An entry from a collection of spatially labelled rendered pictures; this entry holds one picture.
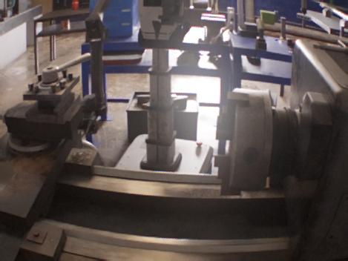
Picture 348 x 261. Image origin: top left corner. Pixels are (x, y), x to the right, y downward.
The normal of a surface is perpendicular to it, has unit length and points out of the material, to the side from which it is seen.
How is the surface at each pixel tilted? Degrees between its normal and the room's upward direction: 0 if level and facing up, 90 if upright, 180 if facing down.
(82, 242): 0
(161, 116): 90
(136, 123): 90
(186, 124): 90
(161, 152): 90
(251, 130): 51
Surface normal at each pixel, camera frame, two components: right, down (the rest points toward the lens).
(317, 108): -0.07, -0.34
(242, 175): -0.11, 0.59
